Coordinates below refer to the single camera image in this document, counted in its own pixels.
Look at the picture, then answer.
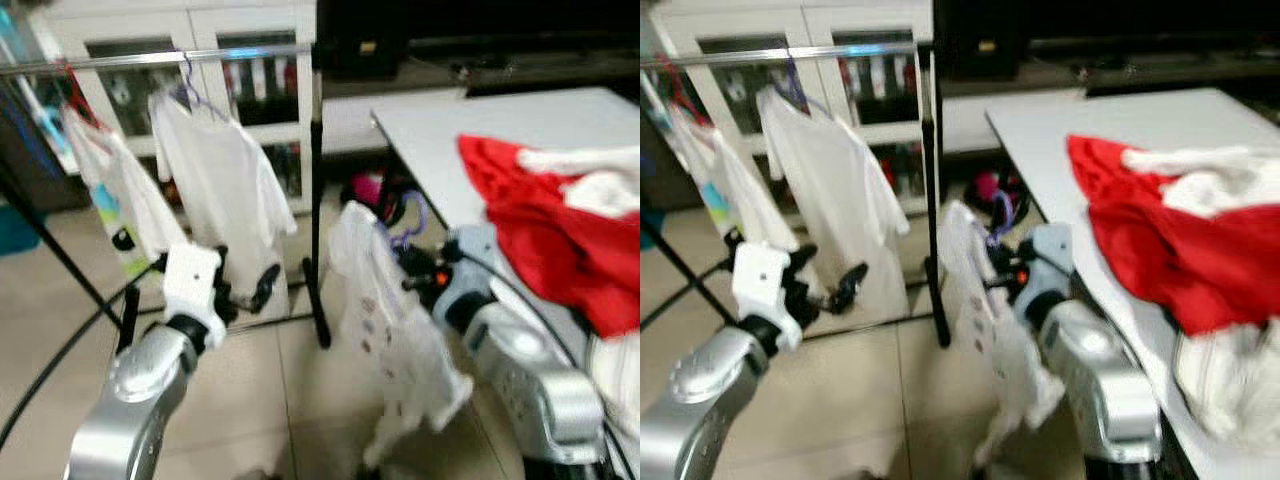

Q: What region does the plain white t-shirt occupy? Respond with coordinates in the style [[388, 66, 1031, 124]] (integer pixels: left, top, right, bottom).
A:
[[150, 88, 299, 306], [757, 85, 911, 301]]

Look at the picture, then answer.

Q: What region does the red garment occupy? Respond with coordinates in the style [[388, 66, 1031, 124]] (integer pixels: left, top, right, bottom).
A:
[[457, 133, 641, 339], [1065, 133, 1280, 336]]

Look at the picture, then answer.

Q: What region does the white garment with small dots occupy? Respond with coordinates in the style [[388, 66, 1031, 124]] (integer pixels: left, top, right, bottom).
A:
[[940, 198, 1066, 471], [328, 200, 476, 471]]

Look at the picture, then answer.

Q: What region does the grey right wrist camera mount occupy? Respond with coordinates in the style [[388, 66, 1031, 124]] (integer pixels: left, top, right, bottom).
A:
[[437, 225, 501, 313], [1025, 222, 1077, 301]]

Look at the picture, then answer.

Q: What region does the white garment with colourful print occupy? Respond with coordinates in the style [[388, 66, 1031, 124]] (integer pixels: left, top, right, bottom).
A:
[[60, 100, 189, 281], [668, 100, 801, 257]]

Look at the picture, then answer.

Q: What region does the white glass-door cabinet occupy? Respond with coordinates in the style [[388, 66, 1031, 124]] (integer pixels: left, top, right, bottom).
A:
[[650, 0, 936, 213], [30, 0, 319, 213]]

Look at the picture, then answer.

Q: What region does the purple wire hanger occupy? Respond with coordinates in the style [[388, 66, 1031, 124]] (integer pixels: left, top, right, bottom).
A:
[[380, 188, 431, 251], [985, 188, 1022, 249], [176, 55, 233, 121], [784, 58, 833, 117]]

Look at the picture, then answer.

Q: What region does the black tv stand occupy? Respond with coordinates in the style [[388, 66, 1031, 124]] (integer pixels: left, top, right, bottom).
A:
[[932, 0, 1280, 99], [312, 0, 641, 101]]

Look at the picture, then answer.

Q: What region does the white fluffy garment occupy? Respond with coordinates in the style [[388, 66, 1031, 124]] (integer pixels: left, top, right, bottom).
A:
[[515, 143, 641, 219], [1120, 143, 1280, 216]]

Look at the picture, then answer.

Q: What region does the silver and black clothes rack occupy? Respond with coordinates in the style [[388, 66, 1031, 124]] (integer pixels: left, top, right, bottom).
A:
[[640, 42, 953, 351], [0, 42, 333, 451]]

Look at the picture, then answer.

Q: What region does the white rectangular table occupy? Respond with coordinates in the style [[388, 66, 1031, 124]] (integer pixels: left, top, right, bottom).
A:
[[370, 87, 641, 346], [985, 87, 1280, 480]]

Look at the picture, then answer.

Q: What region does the white crumpled garment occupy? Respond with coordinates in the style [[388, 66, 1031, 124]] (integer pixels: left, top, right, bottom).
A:
[[585, 330, 641, 441], [1170, 320, 1280, 456]]

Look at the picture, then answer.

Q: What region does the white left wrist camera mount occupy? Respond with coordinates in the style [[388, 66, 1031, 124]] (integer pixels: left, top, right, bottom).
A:
[[732, 243, 806, 351], [162, 243, 229, 346]]

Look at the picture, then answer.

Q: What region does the red wire hanger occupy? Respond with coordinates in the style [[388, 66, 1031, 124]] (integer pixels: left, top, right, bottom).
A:
[[58, 60, 103, 131], [663, 55, 713, 127]]

